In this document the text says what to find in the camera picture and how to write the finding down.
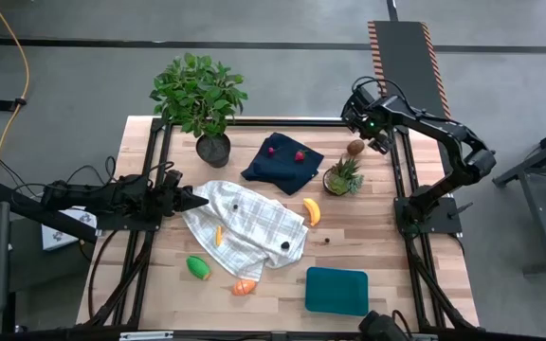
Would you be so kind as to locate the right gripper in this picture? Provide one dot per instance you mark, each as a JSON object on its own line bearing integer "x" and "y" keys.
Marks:
{"x": 365, "y": 113}

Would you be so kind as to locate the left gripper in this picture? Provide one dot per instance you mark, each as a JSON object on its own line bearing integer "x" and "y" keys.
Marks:
{"x": 166, "y": 201}

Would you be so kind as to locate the brown toy kiwi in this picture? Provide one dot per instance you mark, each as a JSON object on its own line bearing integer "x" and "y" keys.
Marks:
{"x": 355, "y": 147}

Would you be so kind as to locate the red toy strawberry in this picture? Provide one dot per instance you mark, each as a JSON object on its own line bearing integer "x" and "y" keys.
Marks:
{"x": 299, "y": 156}

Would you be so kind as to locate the yellow toy banana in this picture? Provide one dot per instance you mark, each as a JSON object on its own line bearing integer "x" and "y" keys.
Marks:
{"x": 313, "y": 211}

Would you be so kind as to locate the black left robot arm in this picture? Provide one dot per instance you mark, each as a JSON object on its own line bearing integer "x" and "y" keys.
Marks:
{"x": 88, "y": 196}

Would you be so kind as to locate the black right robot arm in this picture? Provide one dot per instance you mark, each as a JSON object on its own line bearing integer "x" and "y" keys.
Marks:
{"x": 462, "y": 142}

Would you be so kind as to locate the teal tupperware container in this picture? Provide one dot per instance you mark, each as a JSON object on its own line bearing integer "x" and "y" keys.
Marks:
{"x": 337, "y": 291}

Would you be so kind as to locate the small orange toy carrot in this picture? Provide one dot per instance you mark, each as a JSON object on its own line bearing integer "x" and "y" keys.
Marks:
{"x": 218, "y": 235}

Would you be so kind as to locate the succulent in black pot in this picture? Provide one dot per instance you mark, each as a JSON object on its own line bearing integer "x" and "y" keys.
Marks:
{"x": 343, "y": 177}

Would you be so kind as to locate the white plaid towel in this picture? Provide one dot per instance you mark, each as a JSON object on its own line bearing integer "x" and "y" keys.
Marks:
{"x": 249, "y": 227}

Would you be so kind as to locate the green toy vegetable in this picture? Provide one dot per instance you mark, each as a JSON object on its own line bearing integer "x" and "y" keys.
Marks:
{"x": 198, "y": 267}

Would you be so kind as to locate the navy blue cloth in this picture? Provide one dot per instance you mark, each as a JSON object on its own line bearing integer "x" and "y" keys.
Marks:
{"x": 282, "y": 173}

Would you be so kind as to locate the red toy cherry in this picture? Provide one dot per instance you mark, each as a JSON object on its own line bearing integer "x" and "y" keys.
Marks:
{"x": 271, "y": 151}

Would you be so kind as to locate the orange toy croissant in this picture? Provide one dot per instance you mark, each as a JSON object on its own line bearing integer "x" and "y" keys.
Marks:
{"x": 243, "y": 287}

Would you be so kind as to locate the leafy green potted plant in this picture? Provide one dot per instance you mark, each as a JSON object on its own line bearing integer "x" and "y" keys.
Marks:
{"x": 197, "y": 95}

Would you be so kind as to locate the white cardboard box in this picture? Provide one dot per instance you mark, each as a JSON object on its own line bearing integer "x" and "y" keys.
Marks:
{"x": 64, "y": 234}

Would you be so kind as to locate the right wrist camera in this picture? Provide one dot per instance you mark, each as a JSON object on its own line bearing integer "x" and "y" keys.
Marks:
{"x": 383, "y": 143}

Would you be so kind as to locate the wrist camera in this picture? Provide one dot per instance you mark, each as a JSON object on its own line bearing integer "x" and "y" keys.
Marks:
{"x": 383, "y": 143}
{"x": 173, "y": 177}

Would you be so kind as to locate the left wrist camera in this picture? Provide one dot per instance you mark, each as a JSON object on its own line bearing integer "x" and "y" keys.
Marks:
{"x": 173, "y": 177}

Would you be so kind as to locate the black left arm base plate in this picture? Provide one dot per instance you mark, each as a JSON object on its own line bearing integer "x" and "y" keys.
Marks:
{"x": 126, "y": 225}

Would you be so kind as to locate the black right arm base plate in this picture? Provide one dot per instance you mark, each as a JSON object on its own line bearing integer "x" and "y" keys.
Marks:
{"x": 443, "y": 218}

